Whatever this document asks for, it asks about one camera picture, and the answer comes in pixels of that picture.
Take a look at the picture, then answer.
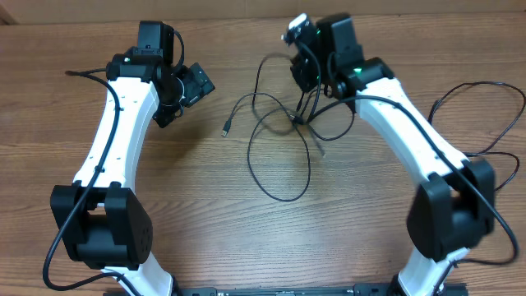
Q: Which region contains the black usb cable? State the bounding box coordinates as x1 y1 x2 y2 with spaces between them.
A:
427 81 526 192
221 52 312 203
293 88 356 159

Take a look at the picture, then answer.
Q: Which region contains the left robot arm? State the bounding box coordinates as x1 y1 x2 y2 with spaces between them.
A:
50 21 214 295

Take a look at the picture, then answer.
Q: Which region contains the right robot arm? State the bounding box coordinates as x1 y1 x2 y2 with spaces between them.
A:
282 13 495 295

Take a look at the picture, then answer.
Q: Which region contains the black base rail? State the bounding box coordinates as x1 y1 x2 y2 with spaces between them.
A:
102 282 469 296

